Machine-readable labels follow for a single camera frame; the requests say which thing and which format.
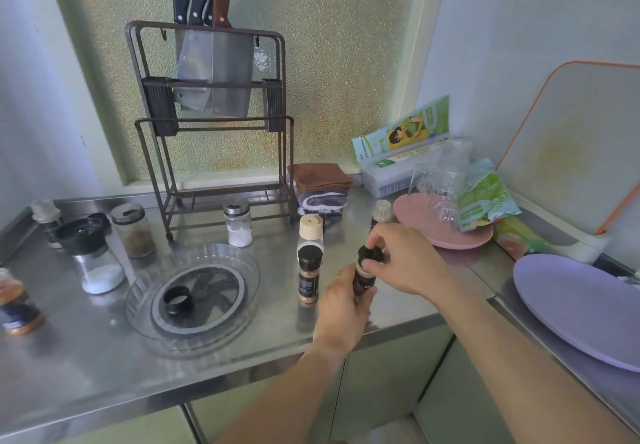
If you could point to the person's left hand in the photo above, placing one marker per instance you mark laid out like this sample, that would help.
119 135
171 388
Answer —
337 318

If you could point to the person's right hand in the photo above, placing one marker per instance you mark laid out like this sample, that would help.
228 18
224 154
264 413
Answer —
412 264

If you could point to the person's left thumb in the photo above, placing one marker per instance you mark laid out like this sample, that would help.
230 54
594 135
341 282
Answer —
365 303

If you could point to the person's right thumb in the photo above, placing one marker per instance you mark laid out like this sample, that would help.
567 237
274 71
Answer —
376 268

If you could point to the dark spice bottle black cap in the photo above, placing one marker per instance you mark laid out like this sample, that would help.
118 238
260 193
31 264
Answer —
361 273

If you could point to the person's right forearm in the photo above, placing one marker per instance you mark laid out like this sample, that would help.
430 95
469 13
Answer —
515 373

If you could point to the person's left forearm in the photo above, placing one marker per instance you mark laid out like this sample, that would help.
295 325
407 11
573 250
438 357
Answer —
290 398

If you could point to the spice bottle clear cap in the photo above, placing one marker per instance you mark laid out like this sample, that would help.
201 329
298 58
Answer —
381 211

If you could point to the brown spice bottle black cap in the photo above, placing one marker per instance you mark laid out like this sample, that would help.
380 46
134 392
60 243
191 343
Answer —
309 279

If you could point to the pink plate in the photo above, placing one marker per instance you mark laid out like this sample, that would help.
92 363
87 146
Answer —
430 231

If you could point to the spice bottle beige cap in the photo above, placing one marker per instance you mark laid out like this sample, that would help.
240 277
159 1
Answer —
311 229

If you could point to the pale green cabinet doors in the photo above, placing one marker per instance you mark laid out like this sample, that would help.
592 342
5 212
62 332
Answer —
400 373

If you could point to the clear plastic storage box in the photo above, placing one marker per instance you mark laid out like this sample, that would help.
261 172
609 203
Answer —
387 176

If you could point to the clear glass cup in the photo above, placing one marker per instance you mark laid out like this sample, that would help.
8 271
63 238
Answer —
435 189

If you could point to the folded brown cloth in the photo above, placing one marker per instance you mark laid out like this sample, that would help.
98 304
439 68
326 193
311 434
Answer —
320 176

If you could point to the green snack packet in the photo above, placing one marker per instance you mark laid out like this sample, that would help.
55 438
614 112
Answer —
485 199

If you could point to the green and white wrap box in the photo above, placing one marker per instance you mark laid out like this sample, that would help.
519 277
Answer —
405 131

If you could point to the glass salt shaker silver lid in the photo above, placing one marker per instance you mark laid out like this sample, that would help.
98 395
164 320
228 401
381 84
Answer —
238 226

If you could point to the green and red packet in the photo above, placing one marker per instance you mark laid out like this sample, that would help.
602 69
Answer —
520 241

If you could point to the white cutting board stand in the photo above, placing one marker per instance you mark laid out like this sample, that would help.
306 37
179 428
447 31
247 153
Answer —
575 246

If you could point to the purple plate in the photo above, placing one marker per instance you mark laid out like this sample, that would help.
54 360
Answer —
580 304

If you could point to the frosted glass window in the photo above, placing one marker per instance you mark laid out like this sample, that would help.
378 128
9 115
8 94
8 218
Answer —
325 59

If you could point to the clear round turntable tray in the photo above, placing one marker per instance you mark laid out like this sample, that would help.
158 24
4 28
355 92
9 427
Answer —
150 328

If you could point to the white cutting board orange edge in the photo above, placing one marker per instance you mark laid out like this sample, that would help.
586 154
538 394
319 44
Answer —
575 149

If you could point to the glass jar brown spice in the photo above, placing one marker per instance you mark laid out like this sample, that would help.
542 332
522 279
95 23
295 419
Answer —
134 234

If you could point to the dark brown metal knife rack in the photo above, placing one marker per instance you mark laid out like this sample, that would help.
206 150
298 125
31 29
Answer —
160 104

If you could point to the salt grinder black top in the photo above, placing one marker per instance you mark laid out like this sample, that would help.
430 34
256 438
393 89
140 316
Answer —
92 254

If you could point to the small clear glass bottle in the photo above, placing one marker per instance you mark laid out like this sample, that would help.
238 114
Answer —
46 219

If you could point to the orange and dark sauce jar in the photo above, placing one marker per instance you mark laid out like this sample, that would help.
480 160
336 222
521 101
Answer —
17 309

